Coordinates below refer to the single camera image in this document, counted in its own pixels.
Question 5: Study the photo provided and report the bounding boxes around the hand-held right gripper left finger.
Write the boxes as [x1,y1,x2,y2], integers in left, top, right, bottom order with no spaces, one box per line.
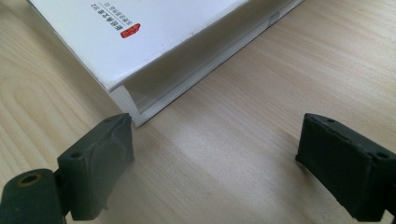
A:
[57,112,135,222]

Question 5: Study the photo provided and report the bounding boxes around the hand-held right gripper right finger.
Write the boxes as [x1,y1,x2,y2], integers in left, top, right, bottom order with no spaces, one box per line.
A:
[294,112,396,223]

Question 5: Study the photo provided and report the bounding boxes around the white book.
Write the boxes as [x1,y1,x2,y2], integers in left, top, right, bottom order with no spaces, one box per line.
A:
[26,0,306,128]

